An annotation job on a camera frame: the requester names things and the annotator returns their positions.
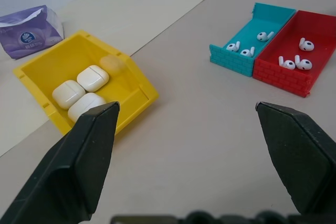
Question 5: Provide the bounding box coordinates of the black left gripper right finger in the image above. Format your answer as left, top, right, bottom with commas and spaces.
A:
255, 101, 336, 216

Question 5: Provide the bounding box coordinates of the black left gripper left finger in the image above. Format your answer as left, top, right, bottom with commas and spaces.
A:
0, 101, 121, 224

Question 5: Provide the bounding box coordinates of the white earbud case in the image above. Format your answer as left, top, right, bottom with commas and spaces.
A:
67, 92, 107, 124
76, 65, 110, 91
51, 80, 86, 110

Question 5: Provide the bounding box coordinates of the yellow plastic bin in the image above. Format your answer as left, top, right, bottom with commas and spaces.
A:
13, 30, 160, 137

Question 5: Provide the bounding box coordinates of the white earbud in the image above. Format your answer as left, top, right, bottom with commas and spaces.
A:
240, 46, 256, 58
256, 31, 275, 42
226, 41, 242, 52
299, 37, 314, 52
278, 56, 296, 71
294, 55, 313, 71

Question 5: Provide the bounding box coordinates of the red brick-pattern tray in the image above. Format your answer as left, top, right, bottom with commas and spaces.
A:
252, 9, 336, 99

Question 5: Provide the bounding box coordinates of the teal brick-pattern tray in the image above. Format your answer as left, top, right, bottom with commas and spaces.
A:
209, 2, 297, 78

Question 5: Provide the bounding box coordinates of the purple tissue pack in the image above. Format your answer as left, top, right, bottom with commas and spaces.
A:
0, 5, 65, 61

